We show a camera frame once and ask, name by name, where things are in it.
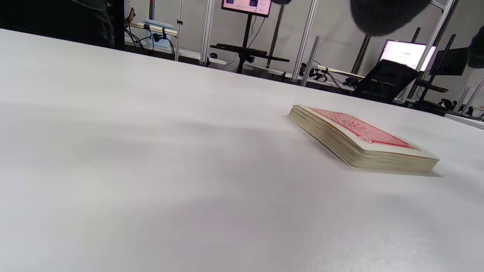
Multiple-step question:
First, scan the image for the person's left hand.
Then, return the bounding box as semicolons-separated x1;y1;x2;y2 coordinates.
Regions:
350;0;484;69

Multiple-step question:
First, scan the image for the deck of red-backed cards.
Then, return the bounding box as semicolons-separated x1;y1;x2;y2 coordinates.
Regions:
287;105;441;175

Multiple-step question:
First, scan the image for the bright white screen monitor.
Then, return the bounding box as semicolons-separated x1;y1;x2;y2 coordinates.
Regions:
378;39;438;73

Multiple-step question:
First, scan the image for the dark grey office chair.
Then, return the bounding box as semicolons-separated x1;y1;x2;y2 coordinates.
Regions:
351;59;421;104

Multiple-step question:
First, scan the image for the beige power strip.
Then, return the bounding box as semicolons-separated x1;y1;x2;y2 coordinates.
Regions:
313;65;366;79
129;22;179;37

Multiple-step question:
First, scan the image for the dark switched-off monitor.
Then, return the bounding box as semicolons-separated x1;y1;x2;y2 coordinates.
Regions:
430;46;470;77

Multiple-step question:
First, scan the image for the black monitor stand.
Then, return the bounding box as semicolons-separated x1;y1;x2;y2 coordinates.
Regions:
210;4;291;75

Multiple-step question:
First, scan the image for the black framed monitor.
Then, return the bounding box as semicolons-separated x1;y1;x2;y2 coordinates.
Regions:
221;0;273;18

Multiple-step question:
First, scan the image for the light blue storage box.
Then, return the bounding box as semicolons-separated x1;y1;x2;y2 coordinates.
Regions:
143;18;175;49

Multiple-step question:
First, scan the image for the black mesh office chair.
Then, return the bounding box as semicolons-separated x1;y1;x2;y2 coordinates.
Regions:
0;0;125;50

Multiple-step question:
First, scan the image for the aluminium frame post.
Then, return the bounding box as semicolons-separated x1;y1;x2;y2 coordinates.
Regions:
174;0;185;62
292;0;322;83
199;0;217;67
301;36;321;87
400;0;457;103

